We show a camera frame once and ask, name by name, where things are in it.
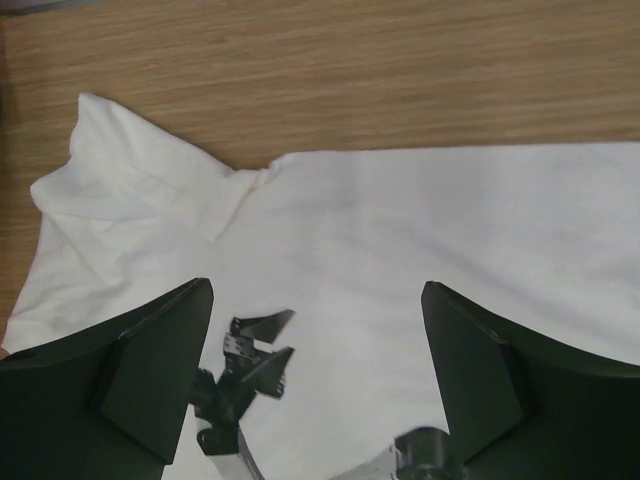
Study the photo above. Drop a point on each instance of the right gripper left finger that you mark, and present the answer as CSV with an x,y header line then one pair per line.
x,y
109,401

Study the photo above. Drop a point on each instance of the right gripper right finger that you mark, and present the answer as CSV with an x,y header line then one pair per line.
x,y
521,405

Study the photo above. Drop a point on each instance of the white printed t-shirt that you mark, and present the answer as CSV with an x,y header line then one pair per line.
x,y
545,235

